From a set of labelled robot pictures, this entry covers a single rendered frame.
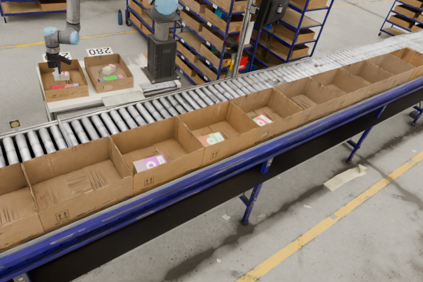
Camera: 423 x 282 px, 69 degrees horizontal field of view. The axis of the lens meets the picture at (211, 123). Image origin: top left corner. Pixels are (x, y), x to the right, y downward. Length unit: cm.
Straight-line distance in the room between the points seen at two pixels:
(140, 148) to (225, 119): 61
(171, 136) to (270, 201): 131
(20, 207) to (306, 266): 194
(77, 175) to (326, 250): 195
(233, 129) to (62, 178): 102
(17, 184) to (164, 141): 75
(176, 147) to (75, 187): 57
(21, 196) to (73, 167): 25
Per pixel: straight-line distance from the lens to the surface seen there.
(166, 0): 215
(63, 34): 241
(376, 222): 319
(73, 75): 266
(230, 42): 261
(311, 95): 253
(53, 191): 166
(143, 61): 286
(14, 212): 163
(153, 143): 182
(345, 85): 282
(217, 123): 202
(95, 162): 173
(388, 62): 350
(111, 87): 244
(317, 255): 271
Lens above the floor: 216
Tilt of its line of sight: 39 degrees down
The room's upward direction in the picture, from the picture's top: 11 degrees clockwise
